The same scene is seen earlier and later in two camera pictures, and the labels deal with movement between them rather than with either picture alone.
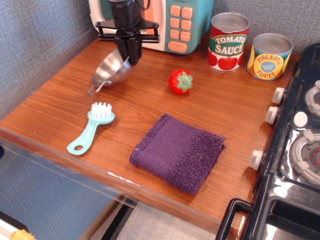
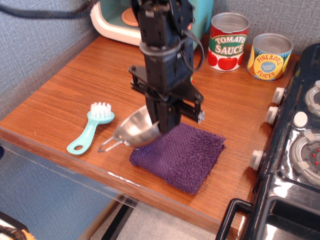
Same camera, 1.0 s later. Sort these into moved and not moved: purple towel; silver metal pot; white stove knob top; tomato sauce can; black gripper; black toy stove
Moved: silver metal pot; black gripper
Not moved: tomato sauce can; white stove knob top; black toy stove; purple towel
